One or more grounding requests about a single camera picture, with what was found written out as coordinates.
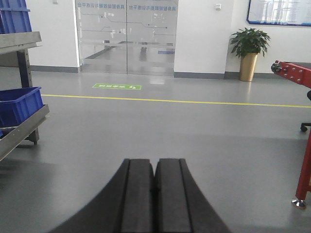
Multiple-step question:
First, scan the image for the green floor sign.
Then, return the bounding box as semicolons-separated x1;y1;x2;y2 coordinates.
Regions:
93;83;142;90

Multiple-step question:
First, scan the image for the steel shelf rack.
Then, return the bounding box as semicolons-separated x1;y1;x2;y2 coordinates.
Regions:
0;32;50;159

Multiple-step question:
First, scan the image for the blue plastic bin lower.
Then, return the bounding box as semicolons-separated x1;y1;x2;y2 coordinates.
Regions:
0;86;44;128

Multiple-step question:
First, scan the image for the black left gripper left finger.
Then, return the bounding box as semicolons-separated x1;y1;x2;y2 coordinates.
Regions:
52;159;153;233

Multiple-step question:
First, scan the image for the red conveyor frame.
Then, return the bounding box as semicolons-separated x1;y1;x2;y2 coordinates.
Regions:
271;60;311;210

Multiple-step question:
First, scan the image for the blue plastic bin upper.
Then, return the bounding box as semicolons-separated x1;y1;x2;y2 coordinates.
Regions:
0;0;32;34

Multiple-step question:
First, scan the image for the white wall switch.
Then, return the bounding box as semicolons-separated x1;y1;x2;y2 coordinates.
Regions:
215;3;222;11

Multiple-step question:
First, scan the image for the green potted plant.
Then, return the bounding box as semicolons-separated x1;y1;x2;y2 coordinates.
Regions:
230;28;271;58

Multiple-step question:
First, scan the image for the gold plant pot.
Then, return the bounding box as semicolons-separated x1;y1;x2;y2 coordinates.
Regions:
240;53;258;82

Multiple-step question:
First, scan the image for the black office chair base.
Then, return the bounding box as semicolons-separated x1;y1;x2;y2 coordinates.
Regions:
300;90;311;133

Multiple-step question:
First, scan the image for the blue framed wall board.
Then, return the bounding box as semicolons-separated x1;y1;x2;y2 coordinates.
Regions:
246;0;311;27

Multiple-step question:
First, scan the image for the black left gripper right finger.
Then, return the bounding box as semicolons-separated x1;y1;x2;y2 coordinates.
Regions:
155;158;231;233

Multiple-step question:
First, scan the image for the glass double door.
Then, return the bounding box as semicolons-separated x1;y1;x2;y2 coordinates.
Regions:
75;0;179;76

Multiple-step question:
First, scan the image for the blue plastic bin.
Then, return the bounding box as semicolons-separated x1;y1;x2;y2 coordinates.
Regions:
0;0;32;34
0;86;44;128

